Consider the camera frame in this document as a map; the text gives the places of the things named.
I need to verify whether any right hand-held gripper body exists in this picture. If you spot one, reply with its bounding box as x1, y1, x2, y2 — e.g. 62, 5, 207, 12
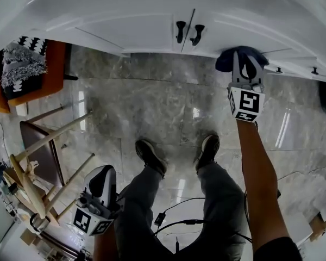
227, 77, 266, 123

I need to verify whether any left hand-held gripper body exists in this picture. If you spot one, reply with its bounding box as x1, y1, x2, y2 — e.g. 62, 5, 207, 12
72, 191, 126, 237

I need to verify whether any dark blue cloth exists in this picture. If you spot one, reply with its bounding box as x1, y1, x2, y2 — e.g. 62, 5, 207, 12
215, 45, 270, 73

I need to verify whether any white sink cabinet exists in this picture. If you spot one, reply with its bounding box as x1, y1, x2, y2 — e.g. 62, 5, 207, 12
0, 0, 326, 80

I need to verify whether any person's left forearm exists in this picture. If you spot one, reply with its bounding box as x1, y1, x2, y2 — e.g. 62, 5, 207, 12
93, 224, 117, 261

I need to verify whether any person's right forearm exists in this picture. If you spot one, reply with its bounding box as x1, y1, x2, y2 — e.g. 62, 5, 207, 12
236, 119, 289, 253

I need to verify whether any person's left leg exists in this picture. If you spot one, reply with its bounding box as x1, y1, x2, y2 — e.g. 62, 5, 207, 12
113, 164, 180, 261

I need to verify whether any person's leg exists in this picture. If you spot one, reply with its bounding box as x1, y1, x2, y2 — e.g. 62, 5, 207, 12
113, 164, 180, 261
176, 161, 252, 261

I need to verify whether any person's left shoe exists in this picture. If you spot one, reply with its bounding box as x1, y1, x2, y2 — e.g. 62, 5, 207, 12
135, 138, 168, 177

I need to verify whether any person's shoe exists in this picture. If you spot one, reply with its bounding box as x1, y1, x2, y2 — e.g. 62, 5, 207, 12
135, 138, 168, 177
195, 134, 221, 173

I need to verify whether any wooden chair brown seat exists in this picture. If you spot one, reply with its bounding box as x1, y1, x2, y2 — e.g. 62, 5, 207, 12
9, 104, 96, 226

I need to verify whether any black power adapter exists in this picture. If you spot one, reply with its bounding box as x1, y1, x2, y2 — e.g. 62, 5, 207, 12
154, 212, 167, 227

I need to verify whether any person's right shoe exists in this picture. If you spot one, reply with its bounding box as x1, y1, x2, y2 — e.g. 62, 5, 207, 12
195, 134, 221, 173

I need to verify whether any person's right leg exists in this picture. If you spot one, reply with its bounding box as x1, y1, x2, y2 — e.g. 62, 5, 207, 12
176, 161, 252, 261

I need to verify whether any orange armchair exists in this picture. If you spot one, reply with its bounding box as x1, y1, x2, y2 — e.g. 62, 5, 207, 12
0, 39, 69, 114

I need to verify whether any black white fringed cushion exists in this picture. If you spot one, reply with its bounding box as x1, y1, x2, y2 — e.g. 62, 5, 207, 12
0, 36, 49, 101

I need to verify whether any brown cardboard box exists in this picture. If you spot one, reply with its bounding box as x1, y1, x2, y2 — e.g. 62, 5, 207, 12
309, 213, 326, 242

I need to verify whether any person's black sleeve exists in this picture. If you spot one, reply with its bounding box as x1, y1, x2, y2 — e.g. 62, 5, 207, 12
253, 236, 304, 261

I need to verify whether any black cabinet door handle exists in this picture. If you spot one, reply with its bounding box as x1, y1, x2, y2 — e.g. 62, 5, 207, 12
175, 21, 186, 44
190, 24, 206, 47

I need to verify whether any black cable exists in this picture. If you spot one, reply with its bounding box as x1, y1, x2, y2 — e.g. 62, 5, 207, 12
154, 196, 254, 242

